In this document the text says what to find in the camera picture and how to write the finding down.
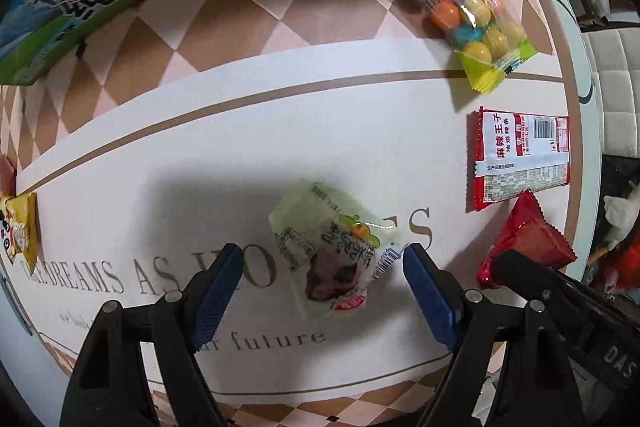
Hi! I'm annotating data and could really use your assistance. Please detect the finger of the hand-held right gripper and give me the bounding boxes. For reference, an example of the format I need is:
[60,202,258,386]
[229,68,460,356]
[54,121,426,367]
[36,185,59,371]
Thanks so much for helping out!
[494,248,572,309]

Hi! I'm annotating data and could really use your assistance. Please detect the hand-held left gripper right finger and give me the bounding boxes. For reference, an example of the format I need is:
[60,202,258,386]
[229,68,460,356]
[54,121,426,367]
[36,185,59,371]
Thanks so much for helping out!
[402,243,588,427]

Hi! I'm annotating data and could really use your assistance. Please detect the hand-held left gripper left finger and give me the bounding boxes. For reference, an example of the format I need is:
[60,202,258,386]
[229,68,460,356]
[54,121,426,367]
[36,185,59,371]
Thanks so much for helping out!
[60,243,246,427]

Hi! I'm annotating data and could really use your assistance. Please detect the shiny red packet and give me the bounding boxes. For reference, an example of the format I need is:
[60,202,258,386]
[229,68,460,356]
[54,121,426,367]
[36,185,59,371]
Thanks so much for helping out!
[476,189,575,290]

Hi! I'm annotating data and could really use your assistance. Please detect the clear plum packet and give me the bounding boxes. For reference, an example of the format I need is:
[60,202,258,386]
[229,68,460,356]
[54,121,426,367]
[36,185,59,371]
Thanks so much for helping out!
[268,179,403,320]

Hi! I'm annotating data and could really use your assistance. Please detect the long red white packet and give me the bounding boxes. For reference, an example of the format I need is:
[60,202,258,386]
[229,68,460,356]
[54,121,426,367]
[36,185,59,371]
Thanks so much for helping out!
[467,107,572,212]

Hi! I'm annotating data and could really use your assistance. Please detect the small yellow panda packet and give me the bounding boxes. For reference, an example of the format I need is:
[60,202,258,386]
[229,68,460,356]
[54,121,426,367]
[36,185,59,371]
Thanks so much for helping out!
[0,192,40,264]

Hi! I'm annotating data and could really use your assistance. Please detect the dark red small packet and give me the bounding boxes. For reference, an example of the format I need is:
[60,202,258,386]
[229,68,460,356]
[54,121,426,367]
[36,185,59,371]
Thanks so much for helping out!
[0,155,19,196]

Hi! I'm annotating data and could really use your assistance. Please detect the colourful candy ball bag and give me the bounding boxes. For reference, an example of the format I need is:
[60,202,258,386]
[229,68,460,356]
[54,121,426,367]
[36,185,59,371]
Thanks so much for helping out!
[378,0,538,95]

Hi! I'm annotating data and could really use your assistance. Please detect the white padded chair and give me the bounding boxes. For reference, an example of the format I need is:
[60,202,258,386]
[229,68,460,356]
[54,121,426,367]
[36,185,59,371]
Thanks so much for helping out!
[582,27,640,156]

